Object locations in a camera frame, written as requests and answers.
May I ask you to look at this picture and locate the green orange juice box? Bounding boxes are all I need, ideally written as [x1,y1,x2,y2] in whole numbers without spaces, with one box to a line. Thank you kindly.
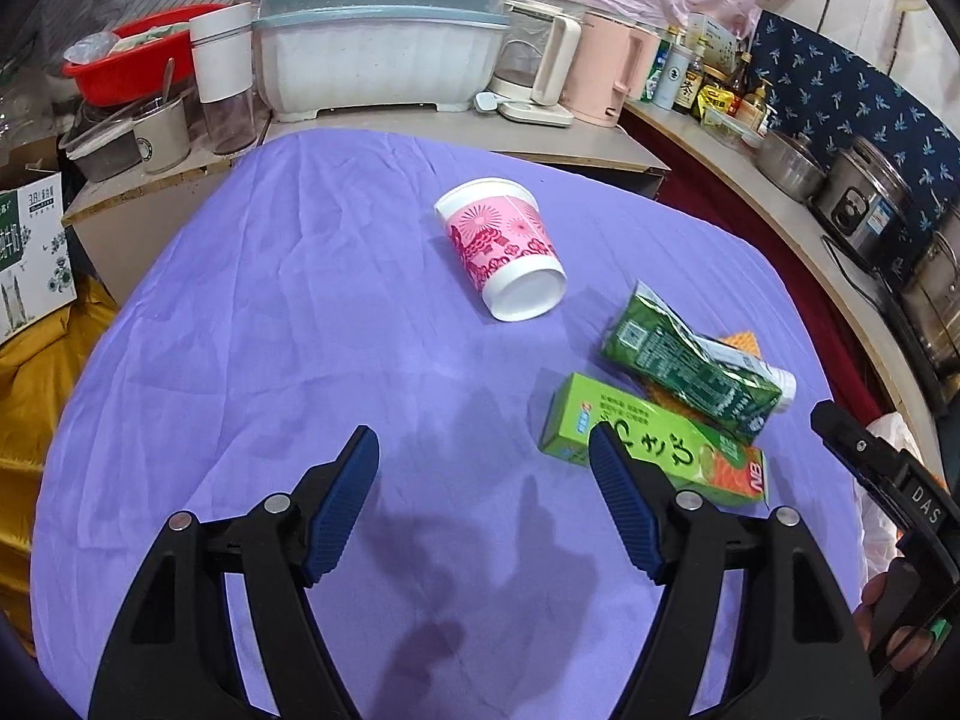
[539,374,768,505]

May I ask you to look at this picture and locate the green milk carton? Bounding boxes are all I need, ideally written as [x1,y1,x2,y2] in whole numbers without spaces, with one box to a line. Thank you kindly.
[601,281,797,444]

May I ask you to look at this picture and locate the orange foam net sleeve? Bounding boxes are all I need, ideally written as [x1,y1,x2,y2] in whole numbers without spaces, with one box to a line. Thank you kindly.
[644,330,765,430]

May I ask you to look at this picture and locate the pink white paper cup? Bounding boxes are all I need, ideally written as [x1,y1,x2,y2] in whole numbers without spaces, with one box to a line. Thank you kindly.
[434,177,568,322]

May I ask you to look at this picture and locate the white lined trash bin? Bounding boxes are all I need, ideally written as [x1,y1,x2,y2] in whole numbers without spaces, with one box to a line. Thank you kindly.
[851,411,958,589]

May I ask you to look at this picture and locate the person's right hand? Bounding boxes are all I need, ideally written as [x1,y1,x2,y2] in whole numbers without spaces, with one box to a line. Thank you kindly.
[853,574,935,671]

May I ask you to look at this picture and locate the large steel steamer pot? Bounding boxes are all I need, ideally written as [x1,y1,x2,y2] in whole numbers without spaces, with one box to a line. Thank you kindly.
[900,203,960,374]

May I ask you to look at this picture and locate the black induction cooker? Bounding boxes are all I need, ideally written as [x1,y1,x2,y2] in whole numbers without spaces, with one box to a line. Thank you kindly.
[872,270,949,419]

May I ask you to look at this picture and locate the yellow cloth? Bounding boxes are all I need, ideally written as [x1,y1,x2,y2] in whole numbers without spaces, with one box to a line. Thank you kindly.
[0,277,117,650]

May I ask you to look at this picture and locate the purple tablecloth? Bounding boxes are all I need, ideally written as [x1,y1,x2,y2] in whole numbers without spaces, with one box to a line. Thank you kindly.
[29,130,862,718]

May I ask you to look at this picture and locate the white green cardboard box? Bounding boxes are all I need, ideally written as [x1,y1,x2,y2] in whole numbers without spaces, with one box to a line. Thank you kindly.
[0,172,76,343]

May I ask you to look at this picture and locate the steel rice cooker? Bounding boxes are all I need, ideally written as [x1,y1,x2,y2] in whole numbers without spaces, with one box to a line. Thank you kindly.
[811,135,913,270]

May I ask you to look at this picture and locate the small steel pot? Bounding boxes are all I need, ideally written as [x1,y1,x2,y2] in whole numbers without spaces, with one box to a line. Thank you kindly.
[755,130,827,203]

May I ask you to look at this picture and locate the navy floral cloth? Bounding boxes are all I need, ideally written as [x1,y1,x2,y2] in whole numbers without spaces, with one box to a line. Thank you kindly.
[750,11,958,242]

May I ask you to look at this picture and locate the beige mug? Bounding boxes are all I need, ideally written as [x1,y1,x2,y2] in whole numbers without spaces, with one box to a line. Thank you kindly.
[132,98,190,174]

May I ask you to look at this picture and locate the red cap sauce bottle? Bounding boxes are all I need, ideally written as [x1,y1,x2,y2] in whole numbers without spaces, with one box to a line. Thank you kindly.
[729,50,752,110]

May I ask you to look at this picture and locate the yellow seasoning packet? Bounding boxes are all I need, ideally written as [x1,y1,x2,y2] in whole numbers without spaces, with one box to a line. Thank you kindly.
[695,83,739,119]

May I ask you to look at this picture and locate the dark soy sauce bottle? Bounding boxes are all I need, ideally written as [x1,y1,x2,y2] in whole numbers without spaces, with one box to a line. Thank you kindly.
[672,39,706,115]

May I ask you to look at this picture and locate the green tin can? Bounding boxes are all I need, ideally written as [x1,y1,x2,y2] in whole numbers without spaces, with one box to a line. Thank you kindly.
[643,37,674,103]

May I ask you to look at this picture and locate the white thermos bottle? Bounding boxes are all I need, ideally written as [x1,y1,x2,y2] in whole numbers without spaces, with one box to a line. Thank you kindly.
[652,44,693,110]

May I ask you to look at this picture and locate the red plastic basin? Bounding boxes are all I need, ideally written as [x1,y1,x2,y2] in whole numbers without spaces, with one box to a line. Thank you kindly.
[62,4,223,107]

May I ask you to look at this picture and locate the white carton on shelf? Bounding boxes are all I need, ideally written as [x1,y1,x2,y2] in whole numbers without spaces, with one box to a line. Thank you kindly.
[683,13,739,75]

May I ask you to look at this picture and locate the white blender cup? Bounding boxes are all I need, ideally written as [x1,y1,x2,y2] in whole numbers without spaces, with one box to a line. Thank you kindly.
[189,2,257,154]

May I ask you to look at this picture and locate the pink electric kettle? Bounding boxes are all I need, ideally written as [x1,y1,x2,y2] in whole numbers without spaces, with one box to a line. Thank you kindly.
[562,11,661,127]

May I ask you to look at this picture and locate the dish rack with grey lid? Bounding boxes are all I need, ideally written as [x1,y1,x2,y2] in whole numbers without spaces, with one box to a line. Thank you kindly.
[252,0,509,122]

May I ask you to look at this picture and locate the white glass electric kettle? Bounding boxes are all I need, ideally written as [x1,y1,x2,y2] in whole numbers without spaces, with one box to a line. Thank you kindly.
[473,0,583,128]

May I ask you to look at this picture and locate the black power cable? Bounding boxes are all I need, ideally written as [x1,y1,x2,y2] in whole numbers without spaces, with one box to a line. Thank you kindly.
[818,234,887,313]

